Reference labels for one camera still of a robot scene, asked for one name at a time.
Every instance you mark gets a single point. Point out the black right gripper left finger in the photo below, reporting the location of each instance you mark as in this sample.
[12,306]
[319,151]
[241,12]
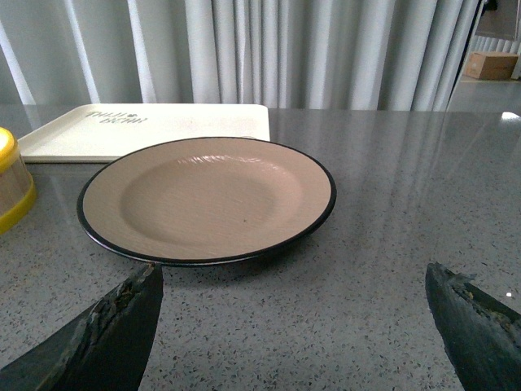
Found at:
[106,347]

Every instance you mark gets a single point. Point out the tan plate with black rim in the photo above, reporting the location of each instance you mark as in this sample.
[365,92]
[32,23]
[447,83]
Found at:
[204,201]

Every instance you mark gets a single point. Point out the grey pleated curtain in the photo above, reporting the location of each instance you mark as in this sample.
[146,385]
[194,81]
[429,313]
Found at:
[360,55]

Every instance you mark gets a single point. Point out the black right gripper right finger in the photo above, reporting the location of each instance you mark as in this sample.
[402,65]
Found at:
[481,335]

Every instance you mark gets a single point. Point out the cream rectangular serving tray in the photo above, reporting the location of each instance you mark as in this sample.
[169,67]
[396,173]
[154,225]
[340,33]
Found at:
[103,132]

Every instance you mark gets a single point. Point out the brown cardboard box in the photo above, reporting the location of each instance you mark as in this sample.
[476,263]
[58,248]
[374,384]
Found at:
[490,65]

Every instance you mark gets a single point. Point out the yellow rimmed wooden steamer basket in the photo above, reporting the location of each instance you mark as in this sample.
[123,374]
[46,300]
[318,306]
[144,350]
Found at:
[18,191]

